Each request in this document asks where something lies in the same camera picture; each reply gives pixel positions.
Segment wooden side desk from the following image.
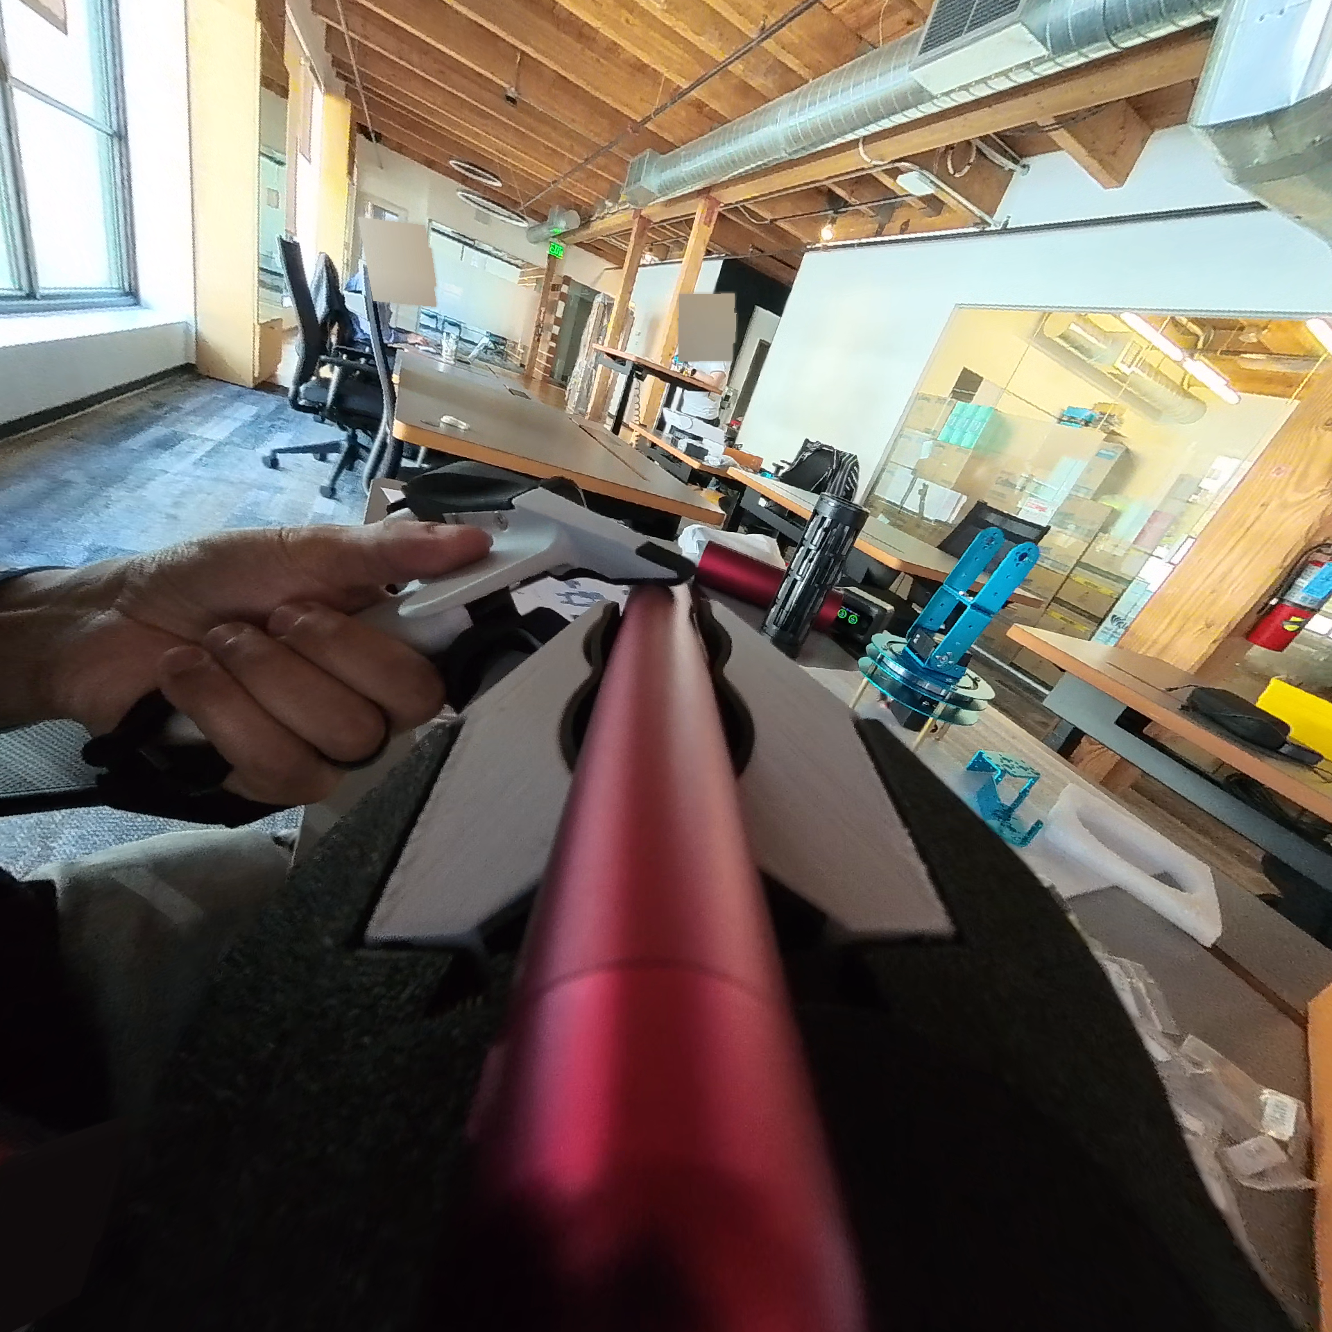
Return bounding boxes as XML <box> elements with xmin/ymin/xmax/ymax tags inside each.
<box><xmin>1006</xmin><ymin>621</ymin><xmax>1332</xmax><ymax>888</ymax></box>

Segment black ribbed cylinder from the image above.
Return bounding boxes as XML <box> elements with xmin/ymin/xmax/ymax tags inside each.
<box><xmin>762</xmin><ymin>493</ymin><xmax>873</xmax><ymax>659</ymax></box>

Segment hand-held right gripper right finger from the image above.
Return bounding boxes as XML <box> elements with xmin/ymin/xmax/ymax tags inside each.
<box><xmin>694</xmin><ymin>593</ymin><xmax>955</xmax><ymax>943</ymax></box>

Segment long wooden desk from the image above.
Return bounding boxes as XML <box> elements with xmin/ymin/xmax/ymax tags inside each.
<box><xmin>389</xmin><ymin>347</ymin><xmax>732</xmax><ymax>528</ymax></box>

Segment window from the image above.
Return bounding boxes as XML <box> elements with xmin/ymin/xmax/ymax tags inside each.
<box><xmin>0</xmin><ymin>0</ymin><xmax>143</xmax><ymax>309</ymax></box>

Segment orange and white box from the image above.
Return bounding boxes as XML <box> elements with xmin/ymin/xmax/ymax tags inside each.
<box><xmin>1306</xmin><ymin>981</ymin><xmax>1332</xmax><ymax>1332</ymax></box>

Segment pile of small hardware bags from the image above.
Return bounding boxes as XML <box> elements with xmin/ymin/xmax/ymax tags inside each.
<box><xmin>1092</xmin><ymin>950</ymin><xmax>1320</xmax><ymax>1252</ymax></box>

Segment person's left hand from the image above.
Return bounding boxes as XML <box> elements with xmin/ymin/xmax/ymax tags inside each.
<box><xmin>58</xmin><ymin>518</ymin><xmax>494</xmax><ymax>805</ymax></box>

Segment wooden post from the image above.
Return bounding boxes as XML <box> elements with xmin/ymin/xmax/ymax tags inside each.
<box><xmin>1119</xmin><ymin>404</ymin><xmax>1332</xmax><ymax>674</ymax></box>

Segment black pouch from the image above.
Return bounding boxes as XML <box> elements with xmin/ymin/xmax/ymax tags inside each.
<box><xmin>1185</xmin><ymin>683</ymin><xmax>1325</xmax><ymax>767</ymax></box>

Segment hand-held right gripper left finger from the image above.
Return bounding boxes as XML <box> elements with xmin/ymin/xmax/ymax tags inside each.
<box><xmin>365</xmin><ymin>599</ymin><xmax>627</xmax><ymax>950</ymax></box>

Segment wooden standing desk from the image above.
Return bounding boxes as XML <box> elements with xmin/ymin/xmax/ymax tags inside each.
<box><xmin>592</xmin><ymin>342</ymin><xmax>730</xmax><ymax>434</ymax></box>

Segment red cylindrical case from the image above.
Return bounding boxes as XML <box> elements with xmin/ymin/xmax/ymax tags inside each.
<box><xmin>694</xmin><ymin>545</ymin><xmax>847</xmax><ymax>632</ymax></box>

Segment red electric screwdriver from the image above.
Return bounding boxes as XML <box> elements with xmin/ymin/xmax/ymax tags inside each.
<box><xmin>456</xmin><ymin>580</ymin><xmax>868</xmax><ymax>1332</ymax></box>

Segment small blue metal bracket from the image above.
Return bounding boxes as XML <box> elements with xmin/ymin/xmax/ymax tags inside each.
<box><xmin>965</xmin><ymin>745</ymin><xmax>1047</xmax><ymax>850</ymax></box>

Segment person's grey trousers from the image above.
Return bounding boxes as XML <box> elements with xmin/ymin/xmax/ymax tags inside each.
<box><xmin>40</xmin><ymin>824</ymin><xmax>307</xmax><ymax>1043</ymax></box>

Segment silver air duct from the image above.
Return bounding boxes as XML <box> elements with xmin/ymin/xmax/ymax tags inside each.
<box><xmin>622</xmin><ymin>0</ymin><xmax>1226</xmax><ymax>211</ymax></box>

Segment red fire extinguisher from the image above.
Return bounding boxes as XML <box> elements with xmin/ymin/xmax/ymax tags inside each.
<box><xmin>1245</xmin><ymin>539</ymin><xmax>1332</xmax><ymax>655</ymax></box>

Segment black backpack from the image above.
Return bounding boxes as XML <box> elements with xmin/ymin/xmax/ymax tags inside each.
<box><xmin>775</xmin><ymin>437</ymin><xmax>865</xmax><ymax>501</ymax></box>

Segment black swivel chair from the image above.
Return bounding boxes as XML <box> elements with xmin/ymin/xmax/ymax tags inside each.
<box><xmin>261</xmin><ymin>233</ymin><xmax>399</xmax><ymax>501</ymax></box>

